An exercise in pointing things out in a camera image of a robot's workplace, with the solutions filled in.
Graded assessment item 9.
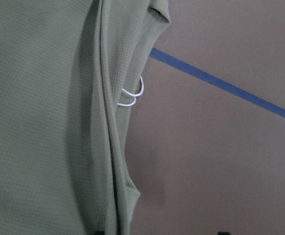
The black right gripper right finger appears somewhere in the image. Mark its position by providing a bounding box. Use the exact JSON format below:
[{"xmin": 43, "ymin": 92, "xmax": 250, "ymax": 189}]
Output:
[{"xmin": 217, "ymin": 231, "xmax": 228, "ymax": 235}]

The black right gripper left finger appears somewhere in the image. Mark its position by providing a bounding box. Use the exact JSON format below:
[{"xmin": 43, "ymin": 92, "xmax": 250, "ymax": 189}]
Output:
[{"xmin": 94, "ymin": 231, "xmax": 105, "ymax": 235}]

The olive green long-sleeve shirt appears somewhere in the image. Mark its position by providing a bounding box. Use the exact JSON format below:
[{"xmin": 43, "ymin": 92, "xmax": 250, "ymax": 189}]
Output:
[{"xmin": 0, "ymin": 0, "xmax": 171, "ymax": 235}]

